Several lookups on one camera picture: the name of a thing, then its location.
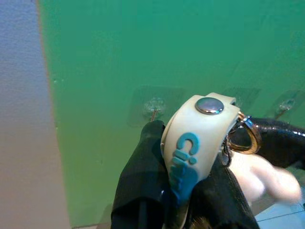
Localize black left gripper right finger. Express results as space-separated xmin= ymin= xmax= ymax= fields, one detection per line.
xmin=188 ymin=155 xmax=261 ymax=229

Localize clear adhesive metal hook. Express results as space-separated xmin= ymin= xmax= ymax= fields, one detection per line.
xmin=127 ymin=85 xmax=187 ymax=127
xmin=223 ymin=87 xmax=262 ymax=108
xmin=271 ymin=90 xmax=305 ymax=120

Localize green wall board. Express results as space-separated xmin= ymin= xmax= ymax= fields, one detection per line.
xmin=37 ymin=0 xmax=305 ymax=227

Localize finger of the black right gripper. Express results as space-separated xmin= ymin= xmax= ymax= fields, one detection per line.
xmin=247 ymin=116 xmax=305 ymax=169

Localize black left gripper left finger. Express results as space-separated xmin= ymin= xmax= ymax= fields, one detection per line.
xmin=111 ymin=120 xmax=172 ymax=229

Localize keys with white strap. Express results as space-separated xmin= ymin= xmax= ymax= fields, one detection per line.
xmin=160 ymin=92 xmax=262 ymax=229

